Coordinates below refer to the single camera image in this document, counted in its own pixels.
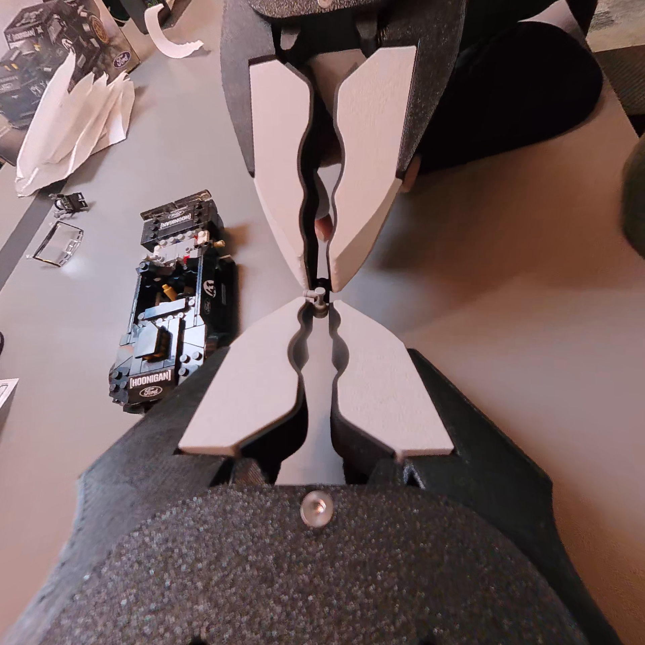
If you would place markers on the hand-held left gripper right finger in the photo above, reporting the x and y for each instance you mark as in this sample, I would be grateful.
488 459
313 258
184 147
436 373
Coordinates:
393 391

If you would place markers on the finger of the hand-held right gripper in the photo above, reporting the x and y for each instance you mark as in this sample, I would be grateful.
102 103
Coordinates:
375 151
277 151

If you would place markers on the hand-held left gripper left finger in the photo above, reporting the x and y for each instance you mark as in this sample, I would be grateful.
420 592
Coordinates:
247 388

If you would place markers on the black lego car model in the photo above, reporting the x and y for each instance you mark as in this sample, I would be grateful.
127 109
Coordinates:
171 323

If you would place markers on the small light grey lego piece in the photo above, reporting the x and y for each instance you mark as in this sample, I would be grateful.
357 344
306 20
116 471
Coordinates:
317 298

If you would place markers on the small black lego piece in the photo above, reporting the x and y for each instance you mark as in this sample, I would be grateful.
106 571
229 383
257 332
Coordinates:
69 204

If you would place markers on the clear lego windshield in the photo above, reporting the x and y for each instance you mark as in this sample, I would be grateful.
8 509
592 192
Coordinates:
57 245

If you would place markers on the lego set box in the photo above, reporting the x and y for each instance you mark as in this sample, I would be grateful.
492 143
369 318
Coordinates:
40 40

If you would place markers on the person's right hand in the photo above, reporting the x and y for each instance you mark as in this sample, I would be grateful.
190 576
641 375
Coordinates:
324 228

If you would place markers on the black mesh pad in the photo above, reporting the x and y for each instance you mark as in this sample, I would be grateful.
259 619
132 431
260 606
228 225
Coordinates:
514 91

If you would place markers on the white curved stand foot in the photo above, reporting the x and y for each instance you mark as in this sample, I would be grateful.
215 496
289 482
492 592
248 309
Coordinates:
166 35

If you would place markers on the white paper bags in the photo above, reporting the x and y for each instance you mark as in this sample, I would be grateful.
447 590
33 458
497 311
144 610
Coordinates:
71 126

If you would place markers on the white sticker sheet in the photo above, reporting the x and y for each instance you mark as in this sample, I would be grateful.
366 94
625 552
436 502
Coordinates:
7 393

